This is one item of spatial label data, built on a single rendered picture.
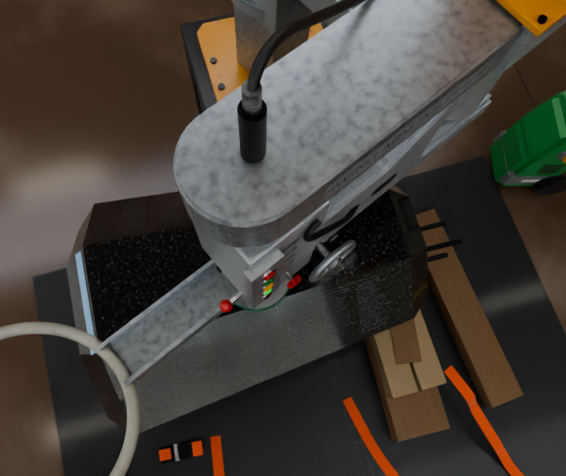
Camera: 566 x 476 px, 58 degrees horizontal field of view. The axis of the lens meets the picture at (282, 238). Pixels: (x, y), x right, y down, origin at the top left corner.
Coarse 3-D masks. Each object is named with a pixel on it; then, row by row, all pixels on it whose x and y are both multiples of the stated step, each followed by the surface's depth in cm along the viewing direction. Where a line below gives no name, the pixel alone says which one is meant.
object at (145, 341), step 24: (192, 288) 136; (216, 288) 136; (144, 312) 129; (168, 312) 134; (192, 312) 134; (216, 312) 130; (120, 336) 128; (144, 336) 131; (168, 336) 132; (192, 336) 132; (144, 360) 129
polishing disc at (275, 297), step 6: (234, 288) 156; (282, 288) 157; (276, 294) 156; (282, 294) 156; (240, 300) 155; (246, 300) 155; (264, 300) 156; (270, 300) 156; (276, 300) 156; (246, 306) 155; (258, 306) 155; (264, 306) 155
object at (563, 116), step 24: (552, 96) 237; (528, 120) 245; (552, 120) 232; (504, 144) 263; (528, 144) 244; (552, 144) 233; (504, 168) 263; (528, 168) 250; (552, 168) 251; (552, 192) 268
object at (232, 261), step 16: (320, 208) 95; (304, 224) 94; (208, 240) 113; (288, 240) 95; (304, 240) 106; (224, 256) 108; (240, 256) 92; (256, 256) 91; (288, 256) 107; (304, 256) 122; (224, 272) 129; (240, 272) 104; (240, 288) 123
